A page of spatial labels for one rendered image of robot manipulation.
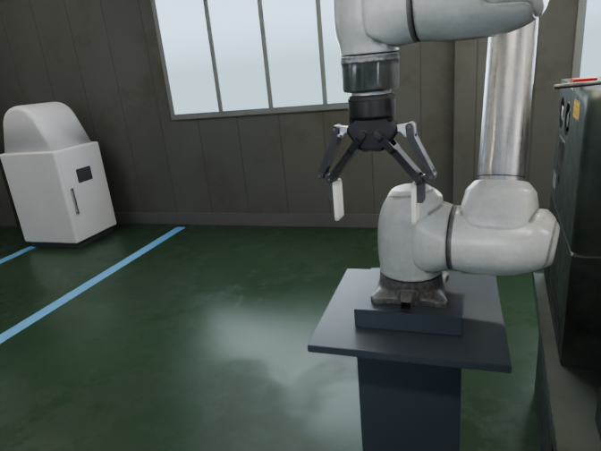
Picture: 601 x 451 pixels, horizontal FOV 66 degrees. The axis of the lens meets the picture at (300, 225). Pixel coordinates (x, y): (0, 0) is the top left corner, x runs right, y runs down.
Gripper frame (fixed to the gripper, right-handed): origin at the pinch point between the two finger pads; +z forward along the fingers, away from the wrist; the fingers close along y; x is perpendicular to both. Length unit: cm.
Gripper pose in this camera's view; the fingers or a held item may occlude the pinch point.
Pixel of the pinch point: (376, 214)
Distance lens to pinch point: 81.2
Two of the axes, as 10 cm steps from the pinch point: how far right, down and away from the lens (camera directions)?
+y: -9.0, -0.6, 4.2
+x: -4.2, 3.3, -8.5
